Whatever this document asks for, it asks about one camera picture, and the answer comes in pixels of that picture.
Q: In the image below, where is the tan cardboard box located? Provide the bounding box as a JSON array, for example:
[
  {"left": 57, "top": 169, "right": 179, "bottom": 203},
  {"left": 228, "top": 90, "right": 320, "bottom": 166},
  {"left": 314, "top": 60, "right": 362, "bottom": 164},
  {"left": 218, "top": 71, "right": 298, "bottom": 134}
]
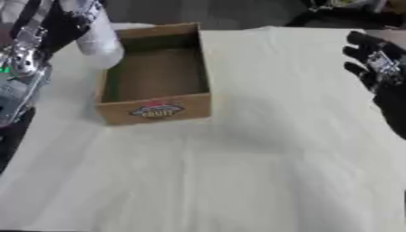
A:
[{"left": 93, "top": 22, "right": 213, "bottom": 126}]

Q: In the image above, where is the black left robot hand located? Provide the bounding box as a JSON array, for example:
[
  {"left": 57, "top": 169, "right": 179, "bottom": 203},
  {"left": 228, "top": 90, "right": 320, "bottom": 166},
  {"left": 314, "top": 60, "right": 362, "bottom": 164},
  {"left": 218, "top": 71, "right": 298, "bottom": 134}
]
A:
[{"left": 7, "top": 0, "right": 105, "bottom": 57}]

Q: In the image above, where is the clear plastic bottle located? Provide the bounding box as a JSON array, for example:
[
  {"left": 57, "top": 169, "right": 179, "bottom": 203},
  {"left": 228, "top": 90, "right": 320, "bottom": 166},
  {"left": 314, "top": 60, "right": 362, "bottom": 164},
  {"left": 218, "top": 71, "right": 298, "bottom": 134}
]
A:
[{"left": 74, "top": 6, "right": 126, "bottom": 69}]

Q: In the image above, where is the dark bag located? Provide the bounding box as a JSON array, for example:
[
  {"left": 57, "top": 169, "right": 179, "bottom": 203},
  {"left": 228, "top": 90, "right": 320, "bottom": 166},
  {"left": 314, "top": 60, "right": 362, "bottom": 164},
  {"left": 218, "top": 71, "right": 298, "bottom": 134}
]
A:
[{"left": 284, "top": 0, "right": 406, "bottom": 29}]

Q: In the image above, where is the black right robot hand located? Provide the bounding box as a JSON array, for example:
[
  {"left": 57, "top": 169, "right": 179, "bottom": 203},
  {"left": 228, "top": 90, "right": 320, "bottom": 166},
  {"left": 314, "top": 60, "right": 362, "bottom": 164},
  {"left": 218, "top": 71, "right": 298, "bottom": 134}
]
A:
[{"left": 341, "top": 30, "right": 406, "bottom": 140}]

